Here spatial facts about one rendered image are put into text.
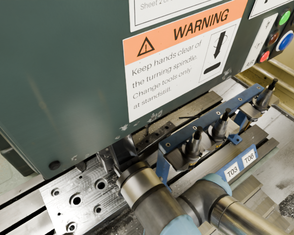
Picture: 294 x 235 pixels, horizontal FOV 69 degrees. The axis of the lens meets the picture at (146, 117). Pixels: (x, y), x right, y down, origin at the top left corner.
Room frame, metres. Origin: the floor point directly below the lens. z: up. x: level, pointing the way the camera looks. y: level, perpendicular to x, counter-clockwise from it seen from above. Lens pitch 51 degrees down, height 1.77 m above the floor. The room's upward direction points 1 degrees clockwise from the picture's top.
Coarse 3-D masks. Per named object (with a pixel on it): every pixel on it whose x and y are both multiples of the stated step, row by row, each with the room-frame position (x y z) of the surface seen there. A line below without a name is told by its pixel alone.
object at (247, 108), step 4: (244, 104) 0.52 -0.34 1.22; (248, 104) 0.52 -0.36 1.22; (240, 108) 0.50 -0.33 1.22; (244, 108) 0.50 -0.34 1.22; (248, 108) 0.50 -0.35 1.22; (252, 108) 0.50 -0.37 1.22; (244, 112) 0.48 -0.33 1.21; (248, 112) 0.48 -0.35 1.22; (252, 112) 0.48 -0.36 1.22; (256, 112) 0.48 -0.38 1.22; (260, 112) 0.48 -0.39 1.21; (248, 116) 0.47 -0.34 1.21; (252, 116) 0.47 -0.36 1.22; (256, 116) 0.47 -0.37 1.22
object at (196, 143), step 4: (192, 136) 0.33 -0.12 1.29; (200, 136) 0.33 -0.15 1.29; (192, 140) 0.32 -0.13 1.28; (196, 140) 0.32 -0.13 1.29; (200, 140) 0.32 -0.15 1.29; (188, 144) 0.33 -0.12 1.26; (192, 144) 0.32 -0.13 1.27; (196, 144) 0.31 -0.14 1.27; (200, 144) 0.32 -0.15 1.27; (188, 148) 0.32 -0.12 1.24; (192, 148) 0.31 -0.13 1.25; (196, 148) 0.31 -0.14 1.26; (200, 148) 0.32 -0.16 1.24; (188, 152) 0.31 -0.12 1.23; (192, 152) 0.31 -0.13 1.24; (196, 152) 0.31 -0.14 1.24
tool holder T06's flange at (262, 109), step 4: (256, 96) 0.55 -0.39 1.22; (252, 100) 0.53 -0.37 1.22; (252, 104) 0.52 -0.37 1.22; (256, 104) 0.51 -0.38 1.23; (268, 104) 0.51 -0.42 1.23; (256, 108) 0.50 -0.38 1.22; (260, 108) 0.50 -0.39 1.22; (264, 108) 0.50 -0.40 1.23; (268, 108) 0.51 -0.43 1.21; (264, 112) 0.49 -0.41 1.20
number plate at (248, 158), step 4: (248, 152) 0.48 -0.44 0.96; (252, 152) 0.48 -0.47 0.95; (244, 156) 0.46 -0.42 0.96; (248, 156) 0.47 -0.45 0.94; (252, 156) 0.47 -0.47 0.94; (244, 160) 0.45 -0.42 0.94; (248, 160) 0.45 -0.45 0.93; (252, 160) 0.46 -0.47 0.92; (244, 164) 0.43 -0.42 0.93; (248, 164) 0.44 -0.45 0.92
